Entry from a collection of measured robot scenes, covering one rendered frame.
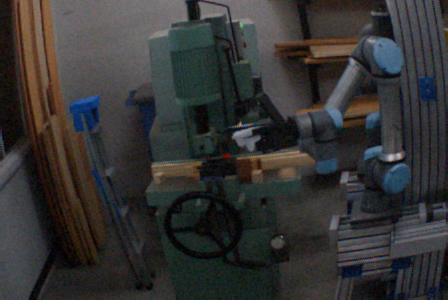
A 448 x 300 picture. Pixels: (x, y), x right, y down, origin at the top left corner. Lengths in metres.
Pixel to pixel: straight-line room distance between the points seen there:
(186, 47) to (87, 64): 2.64
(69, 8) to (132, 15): 0.62
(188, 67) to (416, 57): 0.93
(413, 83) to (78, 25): 3.35
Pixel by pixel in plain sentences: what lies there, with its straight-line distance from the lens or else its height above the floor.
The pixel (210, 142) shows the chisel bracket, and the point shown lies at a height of 1.04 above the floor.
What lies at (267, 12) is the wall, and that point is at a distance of 4.79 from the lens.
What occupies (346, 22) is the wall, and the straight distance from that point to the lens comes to 4.90.
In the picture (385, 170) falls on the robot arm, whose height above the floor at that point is 1.02.
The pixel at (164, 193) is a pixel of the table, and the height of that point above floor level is 0.89.
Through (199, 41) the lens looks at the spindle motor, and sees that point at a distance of 2.34.
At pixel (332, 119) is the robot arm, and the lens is 1.82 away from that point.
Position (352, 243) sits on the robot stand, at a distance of 2.18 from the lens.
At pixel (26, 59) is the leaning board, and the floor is 1.47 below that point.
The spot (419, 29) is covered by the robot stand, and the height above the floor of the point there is 1.47.
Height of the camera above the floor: 1.68
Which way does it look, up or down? 14 degrees down
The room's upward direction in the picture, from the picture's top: 8 degrees counter-clockwise
